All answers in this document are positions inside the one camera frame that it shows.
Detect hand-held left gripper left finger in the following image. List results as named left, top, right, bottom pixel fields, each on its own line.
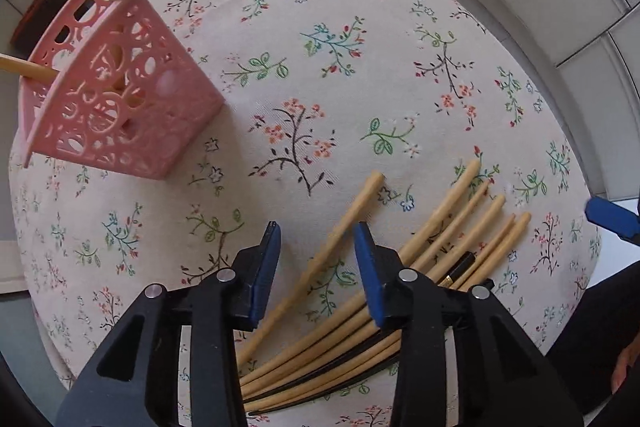
left=55, top=221, right=282, bottom=427

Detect person's dark trousers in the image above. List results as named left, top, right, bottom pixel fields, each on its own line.
left=545, top=264, right=640, bottom=427

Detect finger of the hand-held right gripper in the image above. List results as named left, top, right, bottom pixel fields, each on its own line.
left=585, top=197, right=640, bottom=249

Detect brown trash bin red liner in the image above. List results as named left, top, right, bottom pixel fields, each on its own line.
left=10, top=0, right=76, bottom=51

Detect black chopstick gold band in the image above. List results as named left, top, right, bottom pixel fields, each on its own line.
left=434, top=251, right=477, bottom=291

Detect pile of wooden chopsticks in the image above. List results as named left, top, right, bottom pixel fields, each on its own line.
left=240, top=159, right=533, bottom=413

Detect pink perforated utensil holder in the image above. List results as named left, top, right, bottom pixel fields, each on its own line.
left=19, top=0, right=226, bottom=180

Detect floral tablecloth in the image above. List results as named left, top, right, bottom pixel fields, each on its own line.
left=7, top=0, right=603, bottom=427

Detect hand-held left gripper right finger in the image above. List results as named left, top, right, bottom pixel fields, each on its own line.
left=352, top=221, right=586, bottom=427

